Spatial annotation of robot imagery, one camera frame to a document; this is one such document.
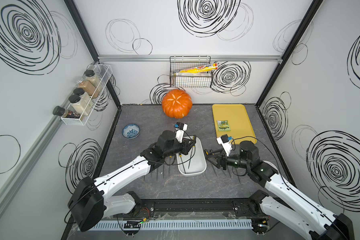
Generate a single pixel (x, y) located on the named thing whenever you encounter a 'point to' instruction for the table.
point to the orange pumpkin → (176, 103)
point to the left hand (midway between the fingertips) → (194, 141)
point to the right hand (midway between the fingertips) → (208, 157)
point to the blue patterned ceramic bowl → (130, 131)
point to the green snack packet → (223, 125)
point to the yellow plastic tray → (235, 120)
